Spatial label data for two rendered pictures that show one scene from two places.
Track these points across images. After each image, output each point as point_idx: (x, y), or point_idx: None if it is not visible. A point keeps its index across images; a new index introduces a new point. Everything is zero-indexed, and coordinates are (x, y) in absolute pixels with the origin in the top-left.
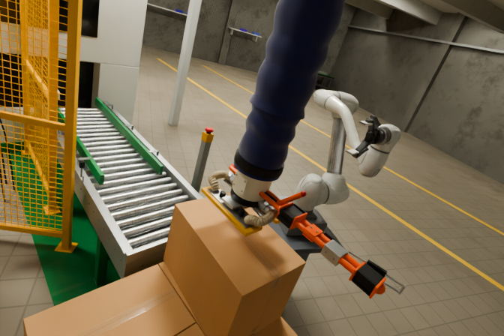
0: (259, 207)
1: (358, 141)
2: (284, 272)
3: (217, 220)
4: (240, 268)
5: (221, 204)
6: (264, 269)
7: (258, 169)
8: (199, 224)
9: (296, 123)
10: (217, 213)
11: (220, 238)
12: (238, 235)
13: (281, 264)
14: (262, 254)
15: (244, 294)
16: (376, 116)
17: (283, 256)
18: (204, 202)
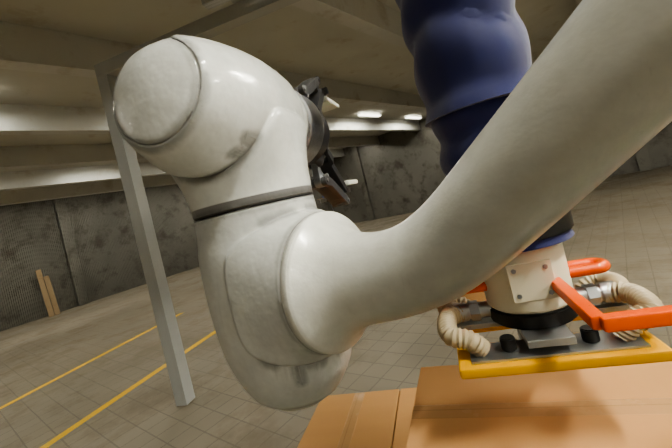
0: (491, 319)
1: (414, 212)
2: (412, 423)
3: (597, 388)
4: (458, 378)
5: None
6: (437, 401)
7: None
8: None
9: (436, 133)
10: (632, 397)
11: (537, 378)
12: (538, 402)
13: (429, 429)
14: (467, 415)
15: (420, 369)
16: (305, 80)
17: (442, 443)
18: None
